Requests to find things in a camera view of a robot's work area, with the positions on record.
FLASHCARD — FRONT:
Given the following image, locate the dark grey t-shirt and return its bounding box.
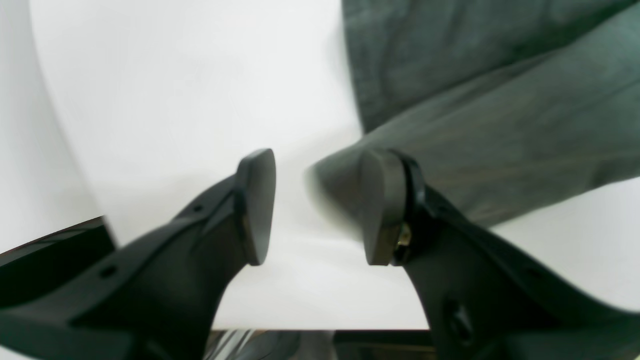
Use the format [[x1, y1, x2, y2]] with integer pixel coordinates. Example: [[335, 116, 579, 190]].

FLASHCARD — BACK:
[[310, 0, 640, 227]]

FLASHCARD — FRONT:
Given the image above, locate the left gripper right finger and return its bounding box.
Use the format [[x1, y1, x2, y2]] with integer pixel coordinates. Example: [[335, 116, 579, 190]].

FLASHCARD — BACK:
[[359, 150, 639, 360]]

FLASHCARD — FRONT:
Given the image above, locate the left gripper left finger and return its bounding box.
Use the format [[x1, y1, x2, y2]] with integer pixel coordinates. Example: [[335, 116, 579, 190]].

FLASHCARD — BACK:
[[1, 148, 276, 360]]

